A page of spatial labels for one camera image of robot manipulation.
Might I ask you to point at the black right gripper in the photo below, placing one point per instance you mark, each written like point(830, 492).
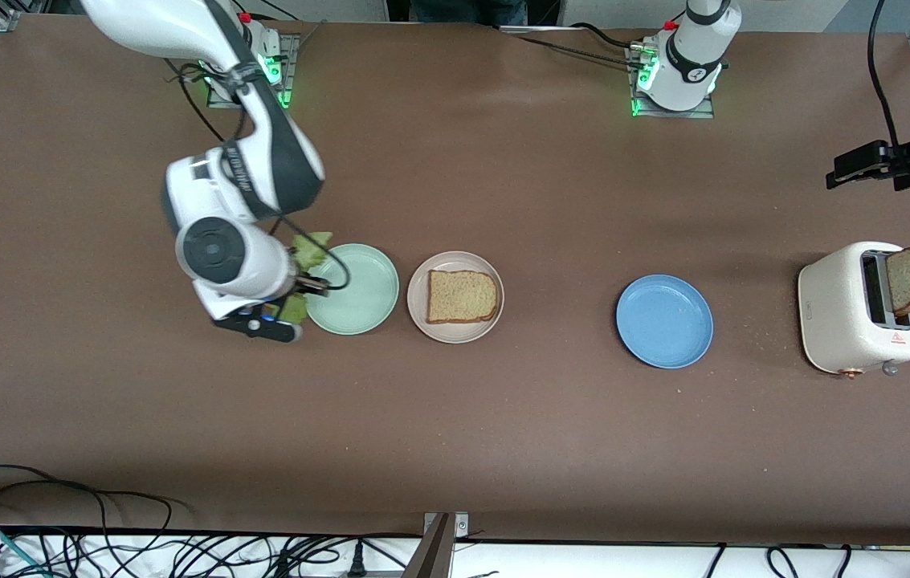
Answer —
point(301, 282)

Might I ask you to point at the green lettuce leaf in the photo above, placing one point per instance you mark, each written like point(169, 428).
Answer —
point(312, 245)

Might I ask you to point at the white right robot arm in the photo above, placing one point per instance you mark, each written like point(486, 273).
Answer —
point(214, 257)

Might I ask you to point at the mint green plate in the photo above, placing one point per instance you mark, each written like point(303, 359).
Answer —
point(366, 297)

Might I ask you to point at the beige plate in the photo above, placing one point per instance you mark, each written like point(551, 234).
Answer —
point(454, 261)

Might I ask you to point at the blue plate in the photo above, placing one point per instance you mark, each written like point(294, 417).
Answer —
point(663, 321)

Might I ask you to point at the white two-slot toaster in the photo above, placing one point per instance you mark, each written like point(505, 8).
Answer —
point(832, 313)

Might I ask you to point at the black power plug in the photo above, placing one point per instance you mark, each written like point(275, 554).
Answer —
point(357, 562)

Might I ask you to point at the person in blue jeans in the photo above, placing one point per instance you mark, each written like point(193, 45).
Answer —
point(463, 10)

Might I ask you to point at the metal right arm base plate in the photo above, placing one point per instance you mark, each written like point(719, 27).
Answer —
point(288, 80)

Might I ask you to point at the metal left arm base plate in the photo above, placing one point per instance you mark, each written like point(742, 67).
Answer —
point(671, 115)

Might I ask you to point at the metal table bracket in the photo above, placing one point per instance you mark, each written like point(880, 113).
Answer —
point(438, 554)

